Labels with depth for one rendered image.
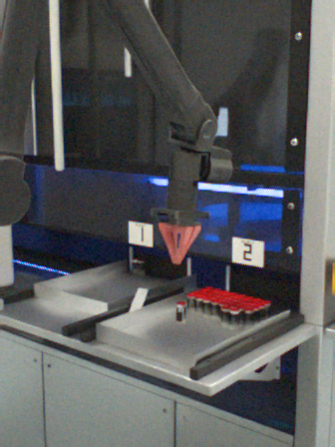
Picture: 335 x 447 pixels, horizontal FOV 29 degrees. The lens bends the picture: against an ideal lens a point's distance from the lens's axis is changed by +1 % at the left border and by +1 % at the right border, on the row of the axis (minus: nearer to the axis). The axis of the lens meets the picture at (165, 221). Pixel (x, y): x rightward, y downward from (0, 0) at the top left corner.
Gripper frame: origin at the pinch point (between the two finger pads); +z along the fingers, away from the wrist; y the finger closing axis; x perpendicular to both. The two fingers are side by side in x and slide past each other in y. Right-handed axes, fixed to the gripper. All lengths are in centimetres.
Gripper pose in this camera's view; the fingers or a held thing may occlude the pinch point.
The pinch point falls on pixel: (176, 258)
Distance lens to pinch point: 117.2
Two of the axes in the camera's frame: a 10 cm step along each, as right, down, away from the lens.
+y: 6.3, 0.0, 7.8
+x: -7.7, -1.1, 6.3
